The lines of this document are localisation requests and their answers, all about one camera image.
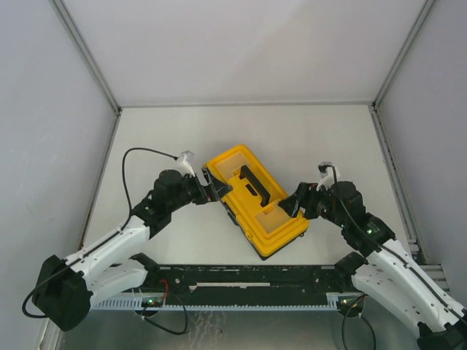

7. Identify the grey cable duct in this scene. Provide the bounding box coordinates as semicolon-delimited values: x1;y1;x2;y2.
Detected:
91;292;339;311

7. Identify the right base black cable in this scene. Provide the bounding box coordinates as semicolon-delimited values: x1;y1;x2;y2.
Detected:
341;295;377;350

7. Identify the left base black cable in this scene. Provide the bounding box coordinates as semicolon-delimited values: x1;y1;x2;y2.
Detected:
140;286;189;335

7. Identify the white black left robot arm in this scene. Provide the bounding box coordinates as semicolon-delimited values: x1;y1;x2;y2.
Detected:
28;169;232;332

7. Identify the yellow black plastic toolbox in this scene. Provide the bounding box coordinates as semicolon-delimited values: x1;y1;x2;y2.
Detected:
203;144;309;260

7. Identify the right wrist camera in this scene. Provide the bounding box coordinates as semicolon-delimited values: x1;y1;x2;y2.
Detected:
317;162;340;190

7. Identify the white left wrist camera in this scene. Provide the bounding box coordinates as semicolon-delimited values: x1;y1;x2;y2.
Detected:
174;150;196;176

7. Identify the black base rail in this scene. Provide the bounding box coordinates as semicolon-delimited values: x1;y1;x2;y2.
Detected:
143;265;357;293

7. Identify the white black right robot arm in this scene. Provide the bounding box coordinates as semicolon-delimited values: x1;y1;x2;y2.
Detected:
279;181;466;349

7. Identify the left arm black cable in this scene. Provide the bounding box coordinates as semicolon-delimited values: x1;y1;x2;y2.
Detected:
21;147;182;320

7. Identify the base black cable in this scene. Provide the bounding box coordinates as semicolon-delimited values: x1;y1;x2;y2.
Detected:
140;286;189;335
341;295;377;350

